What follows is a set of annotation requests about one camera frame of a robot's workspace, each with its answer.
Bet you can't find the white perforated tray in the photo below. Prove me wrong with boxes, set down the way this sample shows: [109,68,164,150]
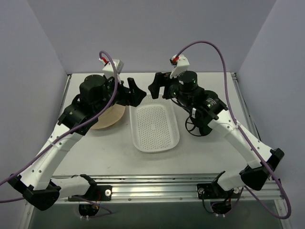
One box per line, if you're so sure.
[129,94,180,153]

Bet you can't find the black cap green brim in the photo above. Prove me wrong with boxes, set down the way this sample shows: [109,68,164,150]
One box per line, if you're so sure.
[190,106,213,136]

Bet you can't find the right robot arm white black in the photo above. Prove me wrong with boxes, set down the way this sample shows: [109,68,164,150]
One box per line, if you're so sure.
[148,71,285,197]

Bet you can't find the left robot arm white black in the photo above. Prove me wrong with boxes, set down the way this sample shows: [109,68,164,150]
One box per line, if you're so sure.
[8,74,147,211]

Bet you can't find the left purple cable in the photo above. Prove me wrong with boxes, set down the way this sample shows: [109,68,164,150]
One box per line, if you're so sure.
[0,50,119,215]

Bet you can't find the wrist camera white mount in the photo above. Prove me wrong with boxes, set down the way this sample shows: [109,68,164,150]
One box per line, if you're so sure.
[170,54,190,79]
[99,57,124,79]

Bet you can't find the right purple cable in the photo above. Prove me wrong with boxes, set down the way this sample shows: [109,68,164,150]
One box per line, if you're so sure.
[176,41,292,219]

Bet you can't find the purple cable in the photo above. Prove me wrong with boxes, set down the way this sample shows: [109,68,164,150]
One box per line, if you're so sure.
[0,50,119,215]
[176,41,292,219]

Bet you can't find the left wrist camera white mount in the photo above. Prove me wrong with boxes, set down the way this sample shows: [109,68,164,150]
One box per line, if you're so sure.
[99,57,124,79]

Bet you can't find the beige cloth hat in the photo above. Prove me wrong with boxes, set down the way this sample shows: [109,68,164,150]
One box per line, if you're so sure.
[91,104,125,130]

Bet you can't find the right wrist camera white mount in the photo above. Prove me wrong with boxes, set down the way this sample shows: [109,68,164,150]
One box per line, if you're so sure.
[170,54,190,79]

